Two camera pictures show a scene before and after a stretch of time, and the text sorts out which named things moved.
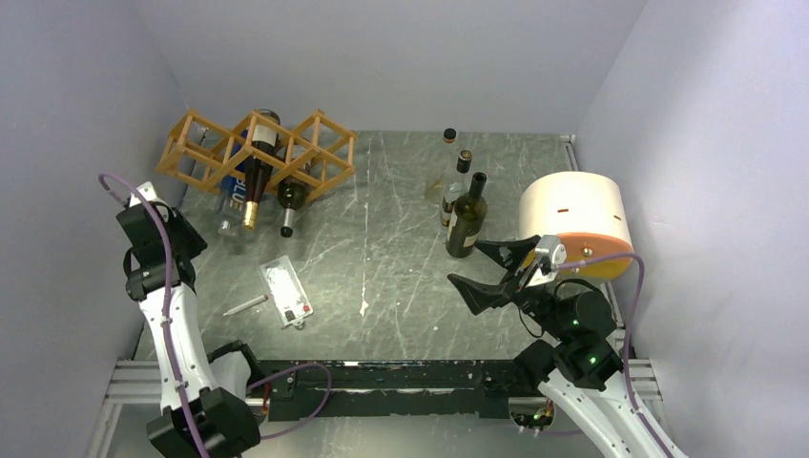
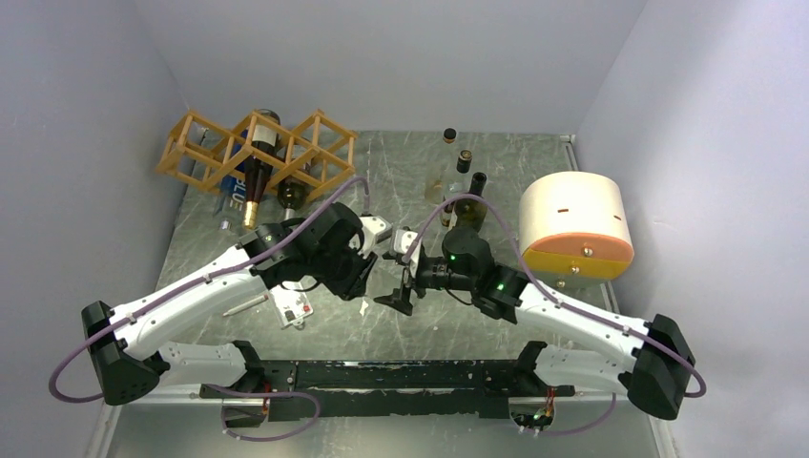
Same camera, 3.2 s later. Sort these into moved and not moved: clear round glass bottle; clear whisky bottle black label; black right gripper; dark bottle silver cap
Moved: black right gripper
Not moved: clear round glass bottle; dark bottle silver cap; clear whisky bottle black label
